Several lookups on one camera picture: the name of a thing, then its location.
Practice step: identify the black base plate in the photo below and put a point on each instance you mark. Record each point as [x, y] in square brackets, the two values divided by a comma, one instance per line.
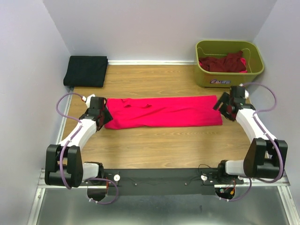
[182, 181]

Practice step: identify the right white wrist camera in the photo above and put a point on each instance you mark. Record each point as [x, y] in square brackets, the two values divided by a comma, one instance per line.
[243, 92]

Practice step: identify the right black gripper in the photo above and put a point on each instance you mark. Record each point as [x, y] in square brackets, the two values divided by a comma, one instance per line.
[223, 99]

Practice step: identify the aluminium frame rail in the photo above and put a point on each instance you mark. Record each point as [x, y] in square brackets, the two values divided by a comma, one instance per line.
[236, 192]

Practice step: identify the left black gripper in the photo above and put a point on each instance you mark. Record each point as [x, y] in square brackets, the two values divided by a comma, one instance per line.
[108, 116]

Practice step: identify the pink t shirt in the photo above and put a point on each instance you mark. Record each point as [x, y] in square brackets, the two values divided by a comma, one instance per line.
[167, 112]

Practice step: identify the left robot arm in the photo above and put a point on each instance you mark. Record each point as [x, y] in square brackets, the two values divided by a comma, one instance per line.
[63, 164]

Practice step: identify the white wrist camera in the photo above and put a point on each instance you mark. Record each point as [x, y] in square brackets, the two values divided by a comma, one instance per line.
[87, 99]
[243, 92]

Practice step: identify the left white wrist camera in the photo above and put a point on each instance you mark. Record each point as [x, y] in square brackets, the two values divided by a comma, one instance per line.
[87, 99]

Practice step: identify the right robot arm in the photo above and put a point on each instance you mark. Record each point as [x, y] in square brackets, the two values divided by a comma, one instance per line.
[265, 158]

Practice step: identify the olive green plastic bin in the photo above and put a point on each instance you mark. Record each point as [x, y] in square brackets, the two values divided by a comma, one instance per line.
[219, 49]

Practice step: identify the folded black t shirt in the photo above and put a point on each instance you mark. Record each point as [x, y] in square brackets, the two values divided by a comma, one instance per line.
[86, 71]

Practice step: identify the dark red t shirt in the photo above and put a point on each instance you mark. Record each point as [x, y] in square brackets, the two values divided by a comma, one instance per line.
[231, 63]

